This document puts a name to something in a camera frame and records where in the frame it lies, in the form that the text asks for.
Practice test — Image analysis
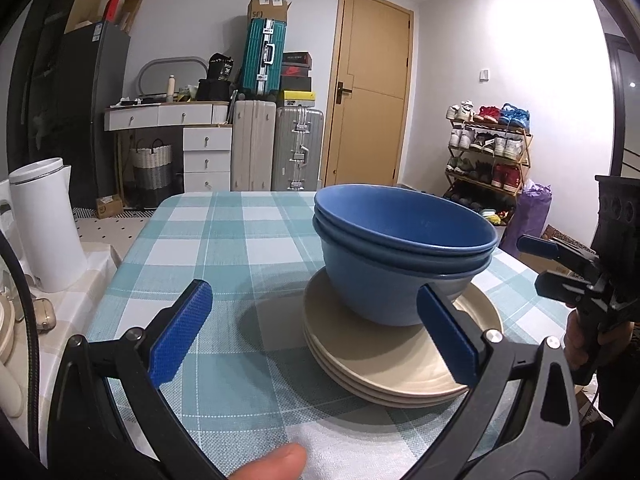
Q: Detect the cream plate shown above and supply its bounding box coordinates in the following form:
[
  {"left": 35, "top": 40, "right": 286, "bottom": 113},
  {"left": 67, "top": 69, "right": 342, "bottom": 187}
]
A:
[
  {"left": 306, "top": 327, "right": 481, "bottom": 402},
  {"left": 322, "top": 360, "right": 471, "bottom": 410},
  {"left": 303, "top": 266, "right": 504, "bottom": 391}
]

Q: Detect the black bag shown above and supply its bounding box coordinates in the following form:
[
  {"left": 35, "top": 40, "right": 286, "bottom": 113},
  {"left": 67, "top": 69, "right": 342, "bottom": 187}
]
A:
[{"left": 196, "top": 78, "right": 233, "bottom": 102}]

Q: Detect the cream ceramic pot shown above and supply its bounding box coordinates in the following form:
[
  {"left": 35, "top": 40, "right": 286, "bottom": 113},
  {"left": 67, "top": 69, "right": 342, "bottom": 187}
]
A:
[{"left": 0, "top": 270, "right": 27, "bottom": 418}]

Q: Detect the white desk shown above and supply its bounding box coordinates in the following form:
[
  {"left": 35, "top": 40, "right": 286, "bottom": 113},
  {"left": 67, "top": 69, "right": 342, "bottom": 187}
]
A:
[{"left": 104, "top": 101, "right": 233, "bottom": 196}]

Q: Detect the yellow shoe box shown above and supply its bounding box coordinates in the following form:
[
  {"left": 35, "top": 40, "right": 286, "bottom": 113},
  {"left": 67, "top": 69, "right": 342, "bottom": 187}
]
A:
[{"left": 277, "top": 90, "right": 317, "bottom": 108}]

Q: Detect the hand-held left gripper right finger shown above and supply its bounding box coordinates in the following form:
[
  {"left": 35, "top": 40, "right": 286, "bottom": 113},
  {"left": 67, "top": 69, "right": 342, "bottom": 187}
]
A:
[{"left": 416, "top": 284, "right": 584, "bottom": 480}]

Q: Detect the small open cardboard box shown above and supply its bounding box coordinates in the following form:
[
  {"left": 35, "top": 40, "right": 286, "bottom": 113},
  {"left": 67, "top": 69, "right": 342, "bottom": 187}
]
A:
[{"left": 95, "top": 195, "right": 124, "bottom": 219}]

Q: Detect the beige suitcase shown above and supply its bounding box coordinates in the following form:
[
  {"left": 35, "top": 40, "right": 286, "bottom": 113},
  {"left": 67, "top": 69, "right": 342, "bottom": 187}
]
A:
[{"left": 231, "top": 100, "right": 277, "bottom": 192}]

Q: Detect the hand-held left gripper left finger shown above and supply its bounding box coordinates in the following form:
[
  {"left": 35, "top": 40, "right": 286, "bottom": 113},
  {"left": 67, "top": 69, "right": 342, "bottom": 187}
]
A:
[{"left": 47, "top": 279, "right": 214, "bottom": 480}]

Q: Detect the narrow brown cardboard box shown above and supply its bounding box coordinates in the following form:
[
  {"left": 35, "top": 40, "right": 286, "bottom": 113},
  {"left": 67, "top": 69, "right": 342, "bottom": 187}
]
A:
[{"left": 120, "top": 0, "right": 143, "bottom": 34}]

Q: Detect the wooden door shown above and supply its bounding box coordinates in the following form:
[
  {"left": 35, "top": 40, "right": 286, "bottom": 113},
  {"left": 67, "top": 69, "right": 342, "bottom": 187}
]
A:
[{"left": 320, "top": 0, "right": 416, "bottom": 188}]

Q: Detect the person's right hand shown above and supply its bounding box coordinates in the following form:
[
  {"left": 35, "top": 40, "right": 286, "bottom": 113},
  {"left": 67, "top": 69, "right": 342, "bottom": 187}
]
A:
[{"left": 564, "top": 309, "right": 637, "bottom": 373}]

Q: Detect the purple bag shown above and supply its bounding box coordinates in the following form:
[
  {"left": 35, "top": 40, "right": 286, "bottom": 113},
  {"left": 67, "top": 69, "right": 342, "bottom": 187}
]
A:
[{"left": 500, "top": 182, "right": 552, "bottom": 261}]

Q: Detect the white drawer unit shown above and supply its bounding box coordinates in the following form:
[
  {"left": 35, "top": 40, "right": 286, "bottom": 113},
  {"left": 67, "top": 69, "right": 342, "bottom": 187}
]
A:
[{"left": 182, "top": 126, "right": 233, "bottom": 193}]

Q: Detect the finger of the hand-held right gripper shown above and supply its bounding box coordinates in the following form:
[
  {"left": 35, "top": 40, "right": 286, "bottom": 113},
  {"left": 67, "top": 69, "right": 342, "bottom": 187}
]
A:
[
  {"left": 534, "top": 270, "right": 601, "bottom": 307},
  {"left": 517, "top": 234, "right": 599, "bottom": 264}
]

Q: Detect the woven laundry basket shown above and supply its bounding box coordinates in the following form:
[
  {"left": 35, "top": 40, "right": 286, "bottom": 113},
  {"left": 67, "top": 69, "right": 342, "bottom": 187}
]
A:
[{"left": 130, "top": 139, "right": 173, "bottom": 206}]

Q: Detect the person's left hand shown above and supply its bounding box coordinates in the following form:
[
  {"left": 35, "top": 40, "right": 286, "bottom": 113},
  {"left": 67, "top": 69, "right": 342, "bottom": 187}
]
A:
[{"left": 222, "top": 443, "right": 308, "bottom": 480}]

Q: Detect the shoe rack with shoes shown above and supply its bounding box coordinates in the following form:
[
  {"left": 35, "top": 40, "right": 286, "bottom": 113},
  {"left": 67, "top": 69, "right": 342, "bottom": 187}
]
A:
[{"left": 445, "top": 101, "right": 532, "bottom": 211}]

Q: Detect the pale side table cover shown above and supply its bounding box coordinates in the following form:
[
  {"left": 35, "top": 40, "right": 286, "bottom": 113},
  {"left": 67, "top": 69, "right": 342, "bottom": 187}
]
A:
[{"left": 30, "top": 242, "right": 123, "bottom": 461}]

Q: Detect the black printed pouch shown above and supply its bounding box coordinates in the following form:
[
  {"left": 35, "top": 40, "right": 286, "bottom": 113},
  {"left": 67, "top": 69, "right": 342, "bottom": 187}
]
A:
[{"left": 207, "top": 52, "right": 235, "bottom": 82}]

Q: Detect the white electric kettle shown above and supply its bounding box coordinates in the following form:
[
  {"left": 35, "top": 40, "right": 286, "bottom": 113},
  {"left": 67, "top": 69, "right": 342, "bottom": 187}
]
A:
[{"left": 0, "top": 158, "right": 90, "bottom": 294}]

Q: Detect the silver suitcase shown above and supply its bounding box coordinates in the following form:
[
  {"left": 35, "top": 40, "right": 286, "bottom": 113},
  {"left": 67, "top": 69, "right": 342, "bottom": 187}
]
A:
[{"left": 271, "top": 106, "right": 325, "bottom": 192}]

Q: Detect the white dotted mat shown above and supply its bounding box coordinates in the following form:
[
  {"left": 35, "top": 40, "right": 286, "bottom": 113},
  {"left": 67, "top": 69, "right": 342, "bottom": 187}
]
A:
[{"left": 75, "top": 215, "right": 153, "bottom": 261}]

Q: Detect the black cable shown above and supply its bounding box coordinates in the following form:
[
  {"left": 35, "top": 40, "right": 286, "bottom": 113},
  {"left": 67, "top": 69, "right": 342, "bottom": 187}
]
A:
[{"left": 0, "top": 245, "right": 43, "bottom": 480}]

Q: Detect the wooden shoe rack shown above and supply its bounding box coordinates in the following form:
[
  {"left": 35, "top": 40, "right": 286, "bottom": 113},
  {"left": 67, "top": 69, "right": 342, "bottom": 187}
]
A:
[{"left": 442, "top": 119, "right": 533, "bottom": 216}]

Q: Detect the oval grey mirror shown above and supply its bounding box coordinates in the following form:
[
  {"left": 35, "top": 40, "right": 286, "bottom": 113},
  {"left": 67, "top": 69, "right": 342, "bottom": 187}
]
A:
[{"left": 136, "top": 56, "right": 210, "bottom": 98}]

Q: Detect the teal suitcase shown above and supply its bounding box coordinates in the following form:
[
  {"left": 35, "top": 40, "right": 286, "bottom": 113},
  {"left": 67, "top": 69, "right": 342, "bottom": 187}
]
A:
[{"left": 240, "top": 18, "right": 288, "bottom": 102}]

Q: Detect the dark glass-door cabinet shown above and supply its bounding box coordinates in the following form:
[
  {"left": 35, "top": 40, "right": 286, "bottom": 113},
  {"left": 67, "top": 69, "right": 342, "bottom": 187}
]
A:
[{"left": 10, "top": 0, "right": 71, "bottom": 171}]

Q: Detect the blue bowl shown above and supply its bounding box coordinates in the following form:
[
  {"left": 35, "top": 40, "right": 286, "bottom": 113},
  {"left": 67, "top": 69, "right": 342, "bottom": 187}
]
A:
[
  {"left": 313, "top": 184, "right": 499, "bottom": 256},
  {"left": 320, "top": 240, "right": 491, "bottom": 327},
  {"left": 312, "top": 215, "right": 497, "bottom": 267}
]

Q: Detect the small beige case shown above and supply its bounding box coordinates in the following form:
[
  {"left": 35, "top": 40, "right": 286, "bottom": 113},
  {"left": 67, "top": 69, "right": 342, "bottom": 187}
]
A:
[{"left": 31, "top": 298, "right": 57, "bottom": 332}]

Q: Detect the printed cardboard box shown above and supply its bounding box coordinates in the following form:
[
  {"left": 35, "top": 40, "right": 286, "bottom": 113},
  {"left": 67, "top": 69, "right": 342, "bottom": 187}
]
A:
[{"left": 517, "top": 224, "right": 593, "bottom": 278}]

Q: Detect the dark grey fridge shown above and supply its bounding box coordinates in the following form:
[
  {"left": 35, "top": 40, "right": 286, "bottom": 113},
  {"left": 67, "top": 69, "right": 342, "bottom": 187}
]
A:
[{"left": 55, "top": 21, "right": 132, "bottom": 206}]

